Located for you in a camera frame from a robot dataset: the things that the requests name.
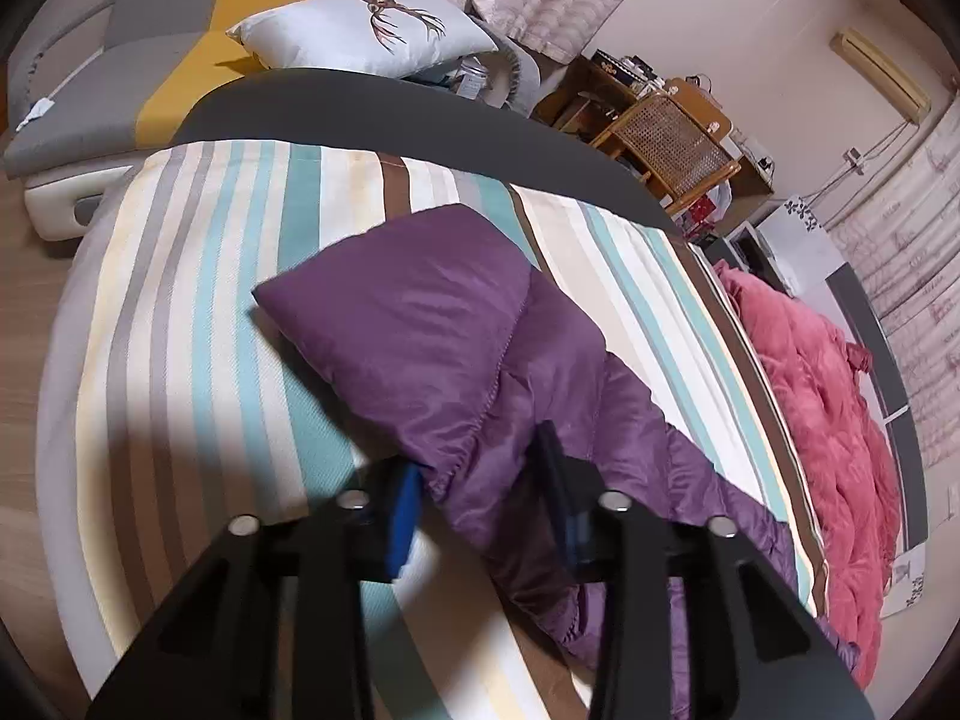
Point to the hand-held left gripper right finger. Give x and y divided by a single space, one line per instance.
574 532

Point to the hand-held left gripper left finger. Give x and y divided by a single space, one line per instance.
399 525

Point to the purple quilted jacket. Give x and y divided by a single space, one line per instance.
450 330

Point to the pink comforter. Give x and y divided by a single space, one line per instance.
810 405

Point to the striped bed sheet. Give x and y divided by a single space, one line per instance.
210 315

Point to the red box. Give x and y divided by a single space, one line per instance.
699 216

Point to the white floral nightstand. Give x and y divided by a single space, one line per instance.
780 236
911 585

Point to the white plastic bag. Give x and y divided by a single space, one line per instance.
721 202

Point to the wooden desk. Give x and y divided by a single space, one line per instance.
754 180

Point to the wicker back chair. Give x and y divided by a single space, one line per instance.
667 139

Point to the dark grey mattress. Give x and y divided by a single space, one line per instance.
450 116

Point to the silver can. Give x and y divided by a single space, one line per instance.
470 79

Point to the grey ruffled cushion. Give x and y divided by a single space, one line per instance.
517 79

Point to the white deer print pillow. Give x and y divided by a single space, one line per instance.
337 30

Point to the grey and yellow sofa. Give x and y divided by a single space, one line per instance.
90 90

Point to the white cloth tag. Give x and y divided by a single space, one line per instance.
36 112

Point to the cream air conditioner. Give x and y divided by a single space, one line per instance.
877 67

